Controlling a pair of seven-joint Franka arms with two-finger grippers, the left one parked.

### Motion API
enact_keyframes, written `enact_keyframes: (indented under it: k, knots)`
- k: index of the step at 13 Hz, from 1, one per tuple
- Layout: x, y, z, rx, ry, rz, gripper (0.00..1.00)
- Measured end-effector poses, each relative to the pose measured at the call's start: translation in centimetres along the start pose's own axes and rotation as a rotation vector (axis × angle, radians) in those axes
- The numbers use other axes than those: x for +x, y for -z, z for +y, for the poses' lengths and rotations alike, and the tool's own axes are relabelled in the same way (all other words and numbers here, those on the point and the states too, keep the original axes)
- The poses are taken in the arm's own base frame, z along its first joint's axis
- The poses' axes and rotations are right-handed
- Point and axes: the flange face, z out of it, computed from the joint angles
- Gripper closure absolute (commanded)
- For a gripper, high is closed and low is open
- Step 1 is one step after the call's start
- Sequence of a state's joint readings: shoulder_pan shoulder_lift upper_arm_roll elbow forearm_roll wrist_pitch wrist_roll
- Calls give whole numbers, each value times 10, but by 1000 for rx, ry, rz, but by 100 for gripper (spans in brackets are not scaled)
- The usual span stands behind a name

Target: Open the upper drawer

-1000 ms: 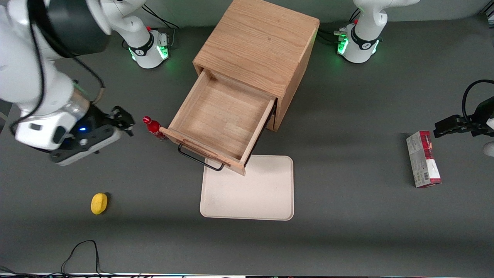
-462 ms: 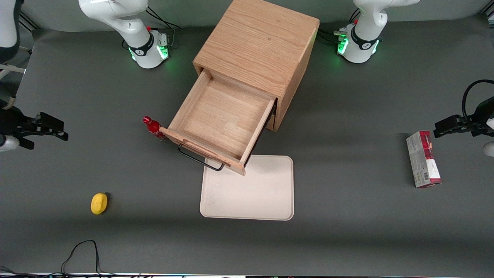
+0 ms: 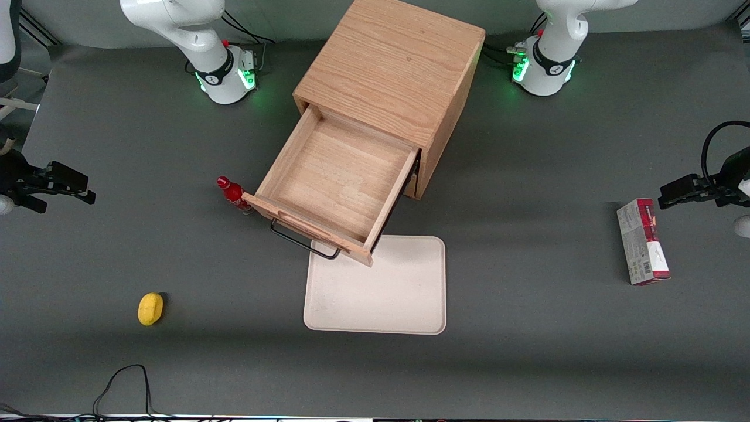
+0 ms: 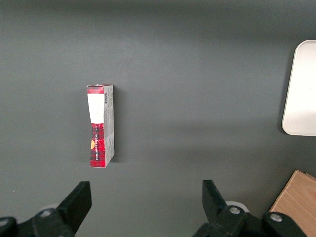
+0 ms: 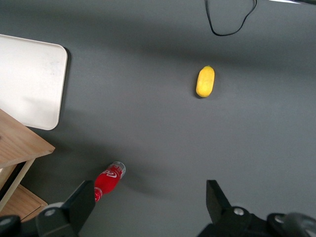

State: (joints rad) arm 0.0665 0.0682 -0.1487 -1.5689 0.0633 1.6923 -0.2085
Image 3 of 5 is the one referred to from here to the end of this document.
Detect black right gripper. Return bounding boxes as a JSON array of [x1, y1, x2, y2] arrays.
[[0, 150, 96, 214]]

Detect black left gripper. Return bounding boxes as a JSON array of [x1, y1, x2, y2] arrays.
[[658, 148, 750, 210]]

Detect wooden drawer with wire handle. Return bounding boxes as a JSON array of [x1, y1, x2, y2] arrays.
[[241, 105, 421, 268]]

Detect wooden drawer cabinet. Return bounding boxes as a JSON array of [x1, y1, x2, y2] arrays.
[[292, 0, 486, 200]]

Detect red plaid cardboard box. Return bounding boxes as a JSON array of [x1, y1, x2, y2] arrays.
[[616, 198, 671, 286]]

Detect yellow lemon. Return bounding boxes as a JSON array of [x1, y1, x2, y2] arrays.
[[138, 292, 164, 326]]

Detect red soda bottle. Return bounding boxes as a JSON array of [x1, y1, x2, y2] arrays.
[[216, 176, 254, 215]]

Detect beige rectangular tray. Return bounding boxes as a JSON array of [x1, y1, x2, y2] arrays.
[[303, 235, 447, 336]]

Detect black left gripper cable loop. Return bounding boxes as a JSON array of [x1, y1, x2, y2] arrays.
[[701, 120, 750, 188]]

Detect white metal frame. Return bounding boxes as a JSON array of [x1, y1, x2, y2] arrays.
[[0, 67, 40, 154]]

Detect black aluminium rail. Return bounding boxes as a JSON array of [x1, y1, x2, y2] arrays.
[[19, 7, 60, 47]]

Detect thin black table cable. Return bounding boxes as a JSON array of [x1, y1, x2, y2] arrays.
[[93, 365, 155, 419]]

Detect black right base cables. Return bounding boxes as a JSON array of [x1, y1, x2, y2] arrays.
[[220, 9, 277, 46]]

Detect black base cables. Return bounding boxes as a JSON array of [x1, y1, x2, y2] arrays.
[[480, 13, 548, 68], [220, 9, 277, 46]]

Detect black left base cables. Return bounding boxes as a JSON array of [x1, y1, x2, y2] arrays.
[[480, 13, 548, 68]]

